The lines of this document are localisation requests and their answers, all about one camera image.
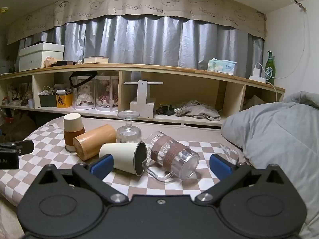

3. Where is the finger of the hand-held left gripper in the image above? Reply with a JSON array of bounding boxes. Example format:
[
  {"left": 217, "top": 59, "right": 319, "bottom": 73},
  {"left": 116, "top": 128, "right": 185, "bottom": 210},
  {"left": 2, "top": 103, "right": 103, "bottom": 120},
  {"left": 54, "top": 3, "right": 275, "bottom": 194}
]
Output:
[{"left": 0, "top": 140, "right": 35, "bottom": 156}]

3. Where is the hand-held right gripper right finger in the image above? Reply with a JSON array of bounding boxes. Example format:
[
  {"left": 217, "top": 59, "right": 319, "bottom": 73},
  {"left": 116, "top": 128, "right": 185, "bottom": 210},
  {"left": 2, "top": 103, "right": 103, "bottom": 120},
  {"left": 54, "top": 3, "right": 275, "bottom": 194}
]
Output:
[{"left": 195, "top": 154, "right": 289, "bottom": 204}]

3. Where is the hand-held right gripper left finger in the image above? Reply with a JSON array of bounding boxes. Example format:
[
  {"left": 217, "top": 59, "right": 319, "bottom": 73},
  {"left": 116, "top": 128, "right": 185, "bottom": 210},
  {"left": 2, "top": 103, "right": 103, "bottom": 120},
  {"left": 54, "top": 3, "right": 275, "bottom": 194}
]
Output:
[{"left": 35, "top": 154, "right": 127, "bottom": 205}]

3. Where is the cream white cup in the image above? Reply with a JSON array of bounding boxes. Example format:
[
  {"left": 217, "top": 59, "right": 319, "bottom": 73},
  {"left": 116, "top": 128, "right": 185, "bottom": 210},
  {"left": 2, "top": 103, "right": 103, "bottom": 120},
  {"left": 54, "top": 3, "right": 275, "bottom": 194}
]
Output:
[{"left": 99, "top": 141, "right": 148, "bottom": 176}]

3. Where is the glass mug with brown sleeve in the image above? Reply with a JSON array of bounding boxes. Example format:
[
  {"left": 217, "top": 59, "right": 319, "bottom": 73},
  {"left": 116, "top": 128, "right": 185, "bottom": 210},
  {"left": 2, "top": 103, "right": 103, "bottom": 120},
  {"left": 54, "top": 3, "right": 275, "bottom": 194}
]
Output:
[{"left": 142, "top": 131, "right": 200, "bottom": 183}]

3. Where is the bamboo cup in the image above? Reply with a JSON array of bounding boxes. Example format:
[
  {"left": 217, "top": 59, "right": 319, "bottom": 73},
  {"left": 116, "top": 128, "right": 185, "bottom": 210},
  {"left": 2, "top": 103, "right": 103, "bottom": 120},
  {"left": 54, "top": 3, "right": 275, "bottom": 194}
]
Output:
[{"left": 73, "top": 124, "right": 117, "bottom": 161}]

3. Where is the white cup with brown sleeve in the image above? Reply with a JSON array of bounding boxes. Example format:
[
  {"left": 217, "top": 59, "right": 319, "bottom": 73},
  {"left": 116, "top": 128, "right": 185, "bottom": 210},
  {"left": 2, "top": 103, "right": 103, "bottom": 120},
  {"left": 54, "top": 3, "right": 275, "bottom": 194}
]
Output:
[{"left": 63, "top": 113, "right": 86, "bottom": 153}]

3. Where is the dark brown bag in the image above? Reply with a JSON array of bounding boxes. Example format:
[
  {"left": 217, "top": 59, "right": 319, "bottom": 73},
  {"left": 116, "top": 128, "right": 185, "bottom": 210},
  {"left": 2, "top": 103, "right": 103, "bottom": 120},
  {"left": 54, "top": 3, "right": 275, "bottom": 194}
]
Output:
[{"left": 0, "top": 112, "right": 37, "bottom": 143}]

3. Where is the checkered cloth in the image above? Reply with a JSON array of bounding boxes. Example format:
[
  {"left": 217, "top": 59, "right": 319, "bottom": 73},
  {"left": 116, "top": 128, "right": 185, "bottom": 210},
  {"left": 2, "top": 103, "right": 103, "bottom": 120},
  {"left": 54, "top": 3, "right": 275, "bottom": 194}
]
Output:
[{"left": 0, "top": 123, "right": 241, "bottom": 206}]

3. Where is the ribbed glass goblet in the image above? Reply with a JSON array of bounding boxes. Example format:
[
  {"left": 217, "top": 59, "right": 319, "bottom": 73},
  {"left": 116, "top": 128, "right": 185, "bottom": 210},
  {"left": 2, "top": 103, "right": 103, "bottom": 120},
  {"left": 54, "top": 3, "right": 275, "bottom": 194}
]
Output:
[{"left": 116, "top": 111, "right": 142, "bottom": 144}]

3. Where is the dark green box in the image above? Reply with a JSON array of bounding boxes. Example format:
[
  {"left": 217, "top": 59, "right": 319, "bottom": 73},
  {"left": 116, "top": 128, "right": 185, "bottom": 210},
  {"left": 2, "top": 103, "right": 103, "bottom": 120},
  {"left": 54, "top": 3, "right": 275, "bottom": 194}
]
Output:
[{"left": 38, "top": 95, "right": 57, "bottom": 108}]

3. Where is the group of small figurines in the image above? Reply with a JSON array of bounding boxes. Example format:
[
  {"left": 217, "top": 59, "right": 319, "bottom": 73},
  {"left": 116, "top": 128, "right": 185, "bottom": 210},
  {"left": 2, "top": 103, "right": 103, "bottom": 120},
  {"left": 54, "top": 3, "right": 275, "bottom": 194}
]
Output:
[{"left": 1, "top": 82, "right": 34, "bottom": 109}]

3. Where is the grey crumpled cloth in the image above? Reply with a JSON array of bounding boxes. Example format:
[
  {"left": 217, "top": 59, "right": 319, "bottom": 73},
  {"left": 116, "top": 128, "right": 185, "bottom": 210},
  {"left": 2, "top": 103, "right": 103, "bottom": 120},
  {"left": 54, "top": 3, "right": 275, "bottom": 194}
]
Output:
[{"left": 175, "top": 100, "right": 221, "bottom": 121}]

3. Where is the yellow box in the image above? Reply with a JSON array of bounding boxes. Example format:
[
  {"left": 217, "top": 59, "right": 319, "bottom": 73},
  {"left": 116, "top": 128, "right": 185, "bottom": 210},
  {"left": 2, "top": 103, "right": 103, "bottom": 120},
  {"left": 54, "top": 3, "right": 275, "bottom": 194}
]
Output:
[{"left": 55, "top": 93, "right": 74, "bottom": 109}]

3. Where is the grey duvet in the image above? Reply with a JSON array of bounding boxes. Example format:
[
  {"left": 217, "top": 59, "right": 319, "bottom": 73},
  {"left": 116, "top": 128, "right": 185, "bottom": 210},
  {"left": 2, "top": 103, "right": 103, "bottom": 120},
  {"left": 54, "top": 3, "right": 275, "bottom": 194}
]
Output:
[{"left": 221, "top": 91, "right": 319, "bottom": 239}]

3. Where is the clear doll case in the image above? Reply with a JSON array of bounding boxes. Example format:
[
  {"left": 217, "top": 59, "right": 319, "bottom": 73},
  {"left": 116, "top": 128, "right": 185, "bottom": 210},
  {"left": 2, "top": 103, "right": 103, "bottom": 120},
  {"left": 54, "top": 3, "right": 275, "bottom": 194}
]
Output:
[{"left": 95, "top": 71, "right": 120, "bottom": 113}]

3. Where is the small black item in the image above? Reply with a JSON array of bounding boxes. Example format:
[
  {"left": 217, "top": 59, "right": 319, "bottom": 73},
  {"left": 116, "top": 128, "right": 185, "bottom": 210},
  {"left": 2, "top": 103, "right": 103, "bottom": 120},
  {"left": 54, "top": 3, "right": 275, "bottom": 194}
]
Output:
[{"left": 156, "top": 105, "right": 175, "bottom": 116}]

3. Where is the white wooden stand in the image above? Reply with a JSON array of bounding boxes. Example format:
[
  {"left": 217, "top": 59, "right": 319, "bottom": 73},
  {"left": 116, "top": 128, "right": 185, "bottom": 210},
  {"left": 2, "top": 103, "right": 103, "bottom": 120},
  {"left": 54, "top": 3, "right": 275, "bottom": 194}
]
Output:
[{"left": 123, "top": 80, "right": 164, "bottom": 119}]

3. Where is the wooden shelf unit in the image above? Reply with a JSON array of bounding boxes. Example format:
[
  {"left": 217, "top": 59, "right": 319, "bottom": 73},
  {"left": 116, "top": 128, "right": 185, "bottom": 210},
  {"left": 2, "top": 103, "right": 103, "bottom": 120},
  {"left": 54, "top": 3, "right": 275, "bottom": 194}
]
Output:
[{"left": 0, "top": 63, "right": 286, "bottom": 128}]

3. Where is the pink crumpled item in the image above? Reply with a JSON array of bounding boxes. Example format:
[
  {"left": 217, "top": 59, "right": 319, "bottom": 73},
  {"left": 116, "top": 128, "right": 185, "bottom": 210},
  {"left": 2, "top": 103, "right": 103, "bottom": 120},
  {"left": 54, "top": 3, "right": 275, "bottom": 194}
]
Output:
[{"left": 44, "top": 56, "right": 58, "bottom": 68}]

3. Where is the white storage box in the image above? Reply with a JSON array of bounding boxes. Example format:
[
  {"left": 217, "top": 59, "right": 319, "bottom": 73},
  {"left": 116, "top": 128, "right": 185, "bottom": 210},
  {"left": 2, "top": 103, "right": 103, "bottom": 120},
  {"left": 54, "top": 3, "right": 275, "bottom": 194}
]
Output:
[{"left": 19, "top": 42, "right": 65, "bottom": 72}]

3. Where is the white charger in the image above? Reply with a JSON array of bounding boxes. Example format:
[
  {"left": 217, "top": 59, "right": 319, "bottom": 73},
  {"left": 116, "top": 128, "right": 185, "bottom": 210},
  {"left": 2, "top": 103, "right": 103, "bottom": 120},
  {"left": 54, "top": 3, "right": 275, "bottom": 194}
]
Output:
[{"left": 249, "top": 67, "right": 267, "bottom": 83}]

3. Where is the tissue pack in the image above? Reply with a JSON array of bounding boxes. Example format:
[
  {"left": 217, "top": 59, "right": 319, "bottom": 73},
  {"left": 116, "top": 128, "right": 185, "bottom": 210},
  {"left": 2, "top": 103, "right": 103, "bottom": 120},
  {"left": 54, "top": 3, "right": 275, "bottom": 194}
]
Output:
[{"left": 207, "top": 58, "right": 237, "bottom": 76}]

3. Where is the cream flat box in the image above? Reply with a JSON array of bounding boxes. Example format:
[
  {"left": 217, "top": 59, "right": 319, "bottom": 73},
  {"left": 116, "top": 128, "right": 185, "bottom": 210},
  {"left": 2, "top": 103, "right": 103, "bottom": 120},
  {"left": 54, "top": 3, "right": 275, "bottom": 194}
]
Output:
[{"left": 83, "top": 56, "right": 109, "bottom": 64}]

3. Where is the green glass bottle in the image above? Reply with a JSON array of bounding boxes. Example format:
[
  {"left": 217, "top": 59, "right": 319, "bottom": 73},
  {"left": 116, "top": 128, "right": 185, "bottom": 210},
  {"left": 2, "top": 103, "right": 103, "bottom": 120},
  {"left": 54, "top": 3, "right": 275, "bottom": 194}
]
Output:
[{"left": 265, "top": 50, "right": 275, "bottom": 86}]

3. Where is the grey curtain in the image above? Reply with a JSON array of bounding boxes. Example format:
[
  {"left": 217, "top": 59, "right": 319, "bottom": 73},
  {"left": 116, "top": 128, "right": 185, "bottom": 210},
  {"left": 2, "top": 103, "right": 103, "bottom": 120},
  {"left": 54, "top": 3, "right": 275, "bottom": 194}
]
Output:
[{"left": 19, "top": 15, "right": 264, "bottom": 78}]

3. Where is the beige printed valance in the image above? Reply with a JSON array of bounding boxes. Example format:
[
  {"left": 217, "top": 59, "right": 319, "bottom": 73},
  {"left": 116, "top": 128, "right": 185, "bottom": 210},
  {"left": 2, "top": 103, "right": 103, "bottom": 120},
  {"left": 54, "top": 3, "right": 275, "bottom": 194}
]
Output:
[{"left": 6, "top": 0, "right": 267, "bottom": 46}]

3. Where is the doll case with black handle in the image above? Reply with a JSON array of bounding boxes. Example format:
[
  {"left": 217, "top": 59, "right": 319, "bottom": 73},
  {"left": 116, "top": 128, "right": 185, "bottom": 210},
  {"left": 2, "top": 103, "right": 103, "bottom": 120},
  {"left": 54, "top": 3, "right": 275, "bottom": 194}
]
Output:
[{"left": 69, "top": 71, "right": 98, "bottom": 111}]

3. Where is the white charger cable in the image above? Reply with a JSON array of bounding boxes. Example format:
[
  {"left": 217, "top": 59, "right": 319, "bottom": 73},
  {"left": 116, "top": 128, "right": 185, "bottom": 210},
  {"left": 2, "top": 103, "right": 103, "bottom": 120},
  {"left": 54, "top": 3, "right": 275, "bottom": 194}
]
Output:
[{"left": 254, "top": 62, "right": 279, "bottom": 102}]

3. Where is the thin wall wire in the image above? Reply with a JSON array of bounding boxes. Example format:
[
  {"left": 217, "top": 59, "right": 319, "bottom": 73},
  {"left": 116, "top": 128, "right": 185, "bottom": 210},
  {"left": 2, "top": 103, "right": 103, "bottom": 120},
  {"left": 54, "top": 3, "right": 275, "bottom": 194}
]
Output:
[{"left": 274, "top": 5, "right": 310, "bottom": 80}]

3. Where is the wall hook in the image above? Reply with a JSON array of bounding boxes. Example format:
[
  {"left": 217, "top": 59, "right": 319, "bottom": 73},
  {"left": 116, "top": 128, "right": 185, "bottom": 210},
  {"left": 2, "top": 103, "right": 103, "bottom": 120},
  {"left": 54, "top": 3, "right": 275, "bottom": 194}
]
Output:
[{"left": 292, "top": 0, "right": 308, "bottom": 12}]

